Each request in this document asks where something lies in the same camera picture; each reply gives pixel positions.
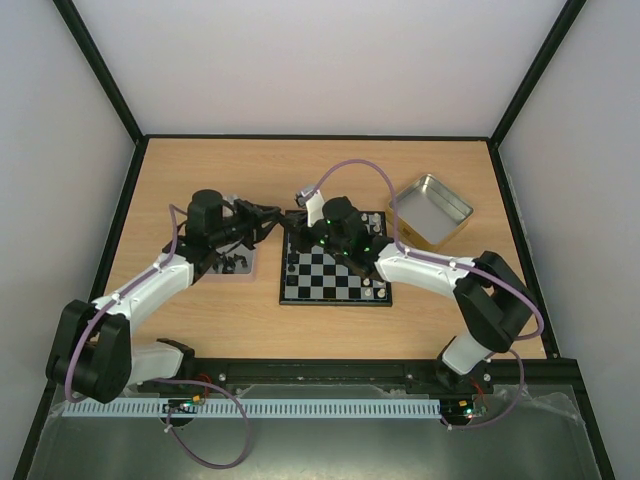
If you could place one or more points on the black aluminium frame rail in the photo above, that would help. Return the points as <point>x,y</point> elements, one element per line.
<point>416,376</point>

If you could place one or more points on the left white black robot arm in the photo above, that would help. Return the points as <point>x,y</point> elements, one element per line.
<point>93,355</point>

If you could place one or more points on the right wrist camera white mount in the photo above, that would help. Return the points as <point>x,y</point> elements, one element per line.
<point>311,199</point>

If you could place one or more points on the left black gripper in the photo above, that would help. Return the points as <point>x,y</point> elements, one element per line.
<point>257,219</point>

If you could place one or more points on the black silver chess board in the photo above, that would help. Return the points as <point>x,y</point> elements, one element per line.
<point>334,274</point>

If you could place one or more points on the gold silver empty tin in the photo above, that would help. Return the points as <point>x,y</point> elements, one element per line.
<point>429,213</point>

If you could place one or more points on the pink tin with black pieces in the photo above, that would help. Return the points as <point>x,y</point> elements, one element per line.
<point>211,277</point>

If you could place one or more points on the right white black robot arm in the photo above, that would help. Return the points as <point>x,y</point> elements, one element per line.
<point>494,303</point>

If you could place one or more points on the light blue slotted cable duct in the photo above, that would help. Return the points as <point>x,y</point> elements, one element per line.
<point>259,408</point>

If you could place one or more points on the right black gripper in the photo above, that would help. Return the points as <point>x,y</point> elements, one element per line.
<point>310,228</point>

